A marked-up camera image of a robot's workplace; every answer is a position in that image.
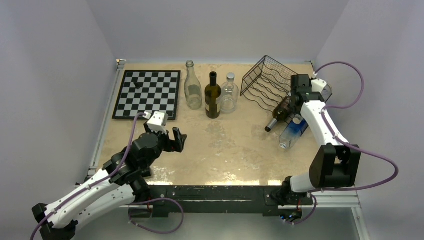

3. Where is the small clear bottle silver cap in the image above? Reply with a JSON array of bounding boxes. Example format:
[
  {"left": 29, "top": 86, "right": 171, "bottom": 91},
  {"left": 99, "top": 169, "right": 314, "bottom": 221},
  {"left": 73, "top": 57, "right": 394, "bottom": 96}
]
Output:
[{"left": 321, "top": 84, "right": 333, "bottom": 102}]

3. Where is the dark green labelled wine bottle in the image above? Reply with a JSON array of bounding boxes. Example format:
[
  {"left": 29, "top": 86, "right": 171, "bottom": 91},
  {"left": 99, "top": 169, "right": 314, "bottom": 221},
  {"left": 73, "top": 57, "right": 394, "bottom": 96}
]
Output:
[{"left": 264, "top": 95, "right": 294, "bottom": 133}]

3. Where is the blue square glass bottle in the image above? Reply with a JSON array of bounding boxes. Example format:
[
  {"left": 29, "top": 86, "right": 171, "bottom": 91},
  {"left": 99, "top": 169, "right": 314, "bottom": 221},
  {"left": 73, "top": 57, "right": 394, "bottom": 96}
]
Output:
[{"left": 279, "top": 114, "right": 308, "bottom": 150}]

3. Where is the tall clear glass bottle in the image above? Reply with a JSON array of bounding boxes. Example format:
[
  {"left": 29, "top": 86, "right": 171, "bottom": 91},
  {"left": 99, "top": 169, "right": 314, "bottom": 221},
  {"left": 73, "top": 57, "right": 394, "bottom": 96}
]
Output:
[{"left": 184, "top": 60, "right": 203, "bottom": 110}]

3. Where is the round clear bottle silver cap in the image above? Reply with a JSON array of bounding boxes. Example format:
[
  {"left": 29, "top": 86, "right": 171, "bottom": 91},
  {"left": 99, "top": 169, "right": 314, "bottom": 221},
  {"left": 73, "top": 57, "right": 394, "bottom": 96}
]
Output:
[{"left": 219, "top": 72, "right": 239, "bottom": 114}]

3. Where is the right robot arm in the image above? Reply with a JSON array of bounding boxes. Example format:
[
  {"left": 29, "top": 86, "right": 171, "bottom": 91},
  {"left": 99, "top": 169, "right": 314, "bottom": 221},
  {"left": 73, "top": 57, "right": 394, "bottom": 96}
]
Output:
[{"left": 280, "top": 74, "right": 361, "bottom": 204}]

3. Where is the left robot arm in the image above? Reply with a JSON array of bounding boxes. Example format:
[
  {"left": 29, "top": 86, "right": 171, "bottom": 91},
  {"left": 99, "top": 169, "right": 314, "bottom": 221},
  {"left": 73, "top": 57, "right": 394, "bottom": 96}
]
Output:
[{"left": 30, "top": 126, "right": 187, "bottom": 240}]

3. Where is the black microphone silver head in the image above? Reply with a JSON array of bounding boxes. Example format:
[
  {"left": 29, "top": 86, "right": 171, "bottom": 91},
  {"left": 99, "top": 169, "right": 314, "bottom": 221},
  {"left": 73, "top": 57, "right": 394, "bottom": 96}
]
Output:
[{"left": 140, "top": 167, "right": 152, "bottom": 178}]

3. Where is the black white chessboard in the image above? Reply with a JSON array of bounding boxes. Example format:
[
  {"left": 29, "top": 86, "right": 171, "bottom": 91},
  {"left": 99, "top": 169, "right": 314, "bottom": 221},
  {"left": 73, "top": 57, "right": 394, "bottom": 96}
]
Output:
[{"left": 112, "top": 70, "right": 181, "bottom": 121}]

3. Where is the black chess pawn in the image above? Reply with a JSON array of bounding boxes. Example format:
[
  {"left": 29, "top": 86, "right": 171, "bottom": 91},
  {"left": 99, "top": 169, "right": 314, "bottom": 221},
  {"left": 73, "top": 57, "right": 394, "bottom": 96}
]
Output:
[{"left": 132, "top": 80, "right": 143, "bottom": 89}]

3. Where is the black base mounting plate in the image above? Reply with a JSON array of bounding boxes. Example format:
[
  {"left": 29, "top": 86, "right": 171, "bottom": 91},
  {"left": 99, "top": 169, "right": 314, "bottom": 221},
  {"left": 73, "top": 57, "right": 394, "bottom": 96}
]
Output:
[{"left": 130, "top": 185, "right": 314, "bottom": 218}]

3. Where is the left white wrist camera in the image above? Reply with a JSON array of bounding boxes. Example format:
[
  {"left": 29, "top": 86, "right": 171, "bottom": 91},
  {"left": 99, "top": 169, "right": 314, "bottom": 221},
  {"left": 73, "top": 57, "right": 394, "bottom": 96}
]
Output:
[{"left": 147, "top": 111, "right": 169, "bottom": 135}]

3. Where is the black wire wine rack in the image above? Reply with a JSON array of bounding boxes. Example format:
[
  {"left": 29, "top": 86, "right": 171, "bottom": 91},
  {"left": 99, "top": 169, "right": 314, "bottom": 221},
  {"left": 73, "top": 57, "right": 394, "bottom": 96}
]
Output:
[{"left": 240, "top": 55, "right": 301, "bottom": 125}]

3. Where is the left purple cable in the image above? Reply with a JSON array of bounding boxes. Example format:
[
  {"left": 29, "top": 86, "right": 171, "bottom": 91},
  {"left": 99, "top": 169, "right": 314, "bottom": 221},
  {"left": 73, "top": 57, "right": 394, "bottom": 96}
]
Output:
[{"left": 29, "top": 112, "right": 148, "bottom": 240}]

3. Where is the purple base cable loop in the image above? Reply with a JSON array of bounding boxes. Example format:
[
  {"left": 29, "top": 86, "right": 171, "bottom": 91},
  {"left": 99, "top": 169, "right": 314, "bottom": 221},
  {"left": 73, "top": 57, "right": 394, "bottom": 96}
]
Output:
[{"left": 128, "top": 197, "right": 185, "bottom": 235}]

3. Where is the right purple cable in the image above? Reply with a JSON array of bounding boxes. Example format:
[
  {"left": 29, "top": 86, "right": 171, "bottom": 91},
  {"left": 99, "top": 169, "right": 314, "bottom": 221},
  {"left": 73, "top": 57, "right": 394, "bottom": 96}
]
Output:
[{"left": 308, "top": 61, "right": 400, "bottom": 195}]

